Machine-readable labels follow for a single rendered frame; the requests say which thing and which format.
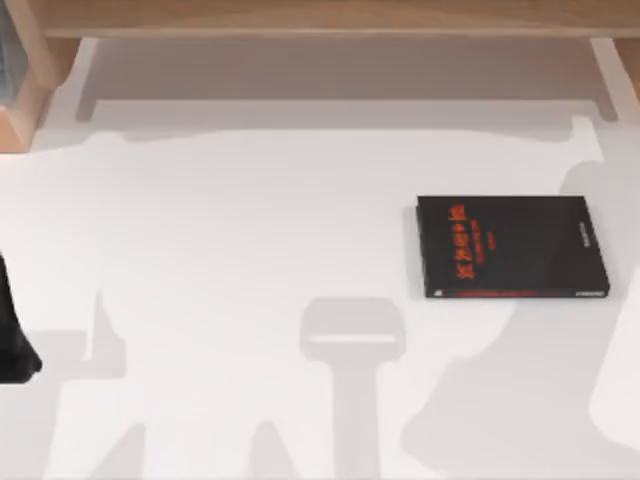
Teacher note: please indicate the black book with red lettering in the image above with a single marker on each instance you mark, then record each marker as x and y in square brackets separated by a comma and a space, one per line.
[520, 250]

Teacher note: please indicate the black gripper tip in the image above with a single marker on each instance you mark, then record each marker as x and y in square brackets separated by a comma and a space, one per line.
[11, 345]

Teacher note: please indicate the wooden open shelf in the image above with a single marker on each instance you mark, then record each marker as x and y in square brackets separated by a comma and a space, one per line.
[320, 17]

